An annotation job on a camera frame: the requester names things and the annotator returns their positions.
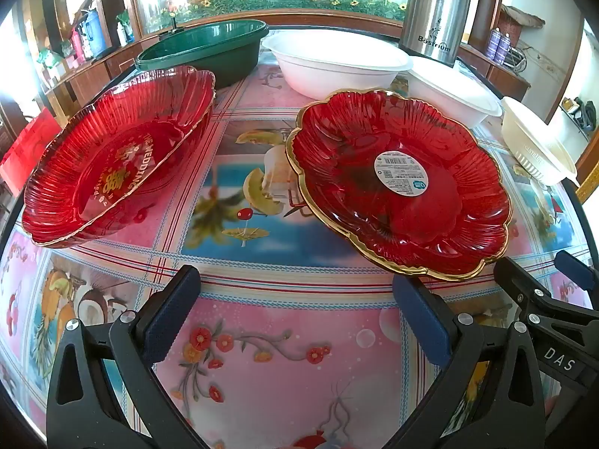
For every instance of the white disposable bowl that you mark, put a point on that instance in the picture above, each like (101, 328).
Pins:
(449, 93)
(327, 70)

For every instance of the stainless steel thermos jug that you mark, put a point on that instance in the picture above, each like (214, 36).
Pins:
(440, 9)

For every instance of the blue plastic jug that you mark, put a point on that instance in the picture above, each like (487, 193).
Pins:
(96, 32)

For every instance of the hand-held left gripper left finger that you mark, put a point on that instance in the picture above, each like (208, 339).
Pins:
(174, 307)

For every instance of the green and white bottle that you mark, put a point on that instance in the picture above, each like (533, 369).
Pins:
(124, 30)

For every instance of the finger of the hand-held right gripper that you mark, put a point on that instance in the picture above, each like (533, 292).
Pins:
(519, 280)
(570, 265)

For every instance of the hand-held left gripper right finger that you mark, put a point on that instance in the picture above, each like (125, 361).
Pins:
(421, 319)

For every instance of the pink bottle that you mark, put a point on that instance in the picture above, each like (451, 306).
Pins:
(78, 46)

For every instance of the printed plastic tablecloth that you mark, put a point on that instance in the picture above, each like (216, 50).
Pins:
(290, 360)

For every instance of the red oval glass plate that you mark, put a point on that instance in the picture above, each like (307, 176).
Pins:
(117, 159)

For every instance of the red flower-shaped glass plate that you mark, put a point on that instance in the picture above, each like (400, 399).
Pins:
(351, 163)

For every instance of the brown woven basket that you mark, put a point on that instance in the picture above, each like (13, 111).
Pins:
(517, 23)

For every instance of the green plastic basin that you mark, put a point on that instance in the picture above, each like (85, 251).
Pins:
(210, 56)

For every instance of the cream ribbed plastic bowl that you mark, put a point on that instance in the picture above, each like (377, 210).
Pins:
(529, 131)

